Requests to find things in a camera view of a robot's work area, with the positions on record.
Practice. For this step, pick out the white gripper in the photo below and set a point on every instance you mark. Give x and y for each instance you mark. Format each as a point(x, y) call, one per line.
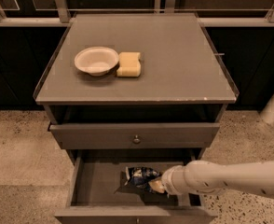
point(169, 180)

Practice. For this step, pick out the blue chip bag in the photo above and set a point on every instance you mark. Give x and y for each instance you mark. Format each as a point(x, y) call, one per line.
point(138, 177)

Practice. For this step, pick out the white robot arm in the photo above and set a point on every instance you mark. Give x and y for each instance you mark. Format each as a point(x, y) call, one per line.
point(241, 158)

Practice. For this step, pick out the round metal drawer knob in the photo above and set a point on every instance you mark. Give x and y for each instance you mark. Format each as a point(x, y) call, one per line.
point(136, 139)

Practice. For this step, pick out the grey open middle drawer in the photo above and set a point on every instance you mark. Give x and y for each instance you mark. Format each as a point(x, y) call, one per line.
point(100, 193)

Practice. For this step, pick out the grey drawer cabinet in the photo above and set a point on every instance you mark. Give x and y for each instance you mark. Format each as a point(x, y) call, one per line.
point(181, 80)

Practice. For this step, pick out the grey top drawer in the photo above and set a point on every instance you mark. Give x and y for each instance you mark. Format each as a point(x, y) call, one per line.
point(120, 135)

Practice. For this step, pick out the yellow sponge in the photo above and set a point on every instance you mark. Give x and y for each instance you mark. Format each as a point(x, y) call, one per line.
point(129, 65)

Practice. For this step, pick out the white paper bowl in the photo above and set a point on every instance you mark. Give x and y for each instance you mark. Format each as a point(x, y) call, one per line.
point(96, 61)

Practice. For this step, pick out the metal railing frame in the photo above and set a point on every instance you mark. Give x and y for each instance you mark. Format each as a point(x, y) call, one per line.
point(211, 13)

